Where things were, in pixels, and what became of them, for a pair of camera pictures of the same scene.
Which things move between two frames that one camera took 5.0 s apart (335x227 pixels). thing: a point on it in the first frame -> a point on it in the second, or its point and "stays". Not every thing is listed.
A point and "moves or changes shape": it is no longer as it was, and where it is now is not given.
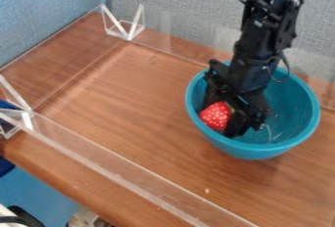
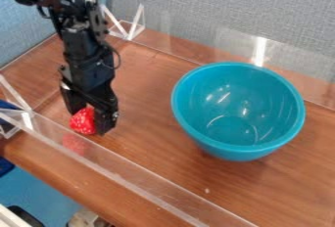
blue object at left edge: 6,125 stays
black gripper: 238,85 -> 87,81
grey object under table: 87,219 stays
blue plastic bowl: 293,104 moves or changes shape
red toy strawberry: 215,114 -> 83,120
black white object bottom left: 14,216 stays
